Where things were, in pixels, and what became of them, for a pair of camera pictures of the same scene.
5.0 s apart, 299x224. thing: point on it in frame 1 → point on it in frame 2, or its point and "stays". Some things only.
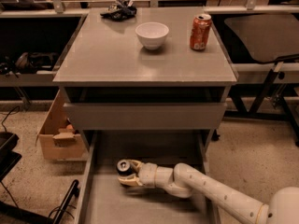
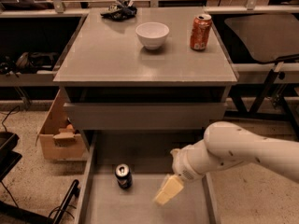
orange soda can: (200, 32) stays
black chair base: (9, 214) stays
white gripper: (147, 174) → (183, 165)
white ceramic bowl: (152, 35) stays
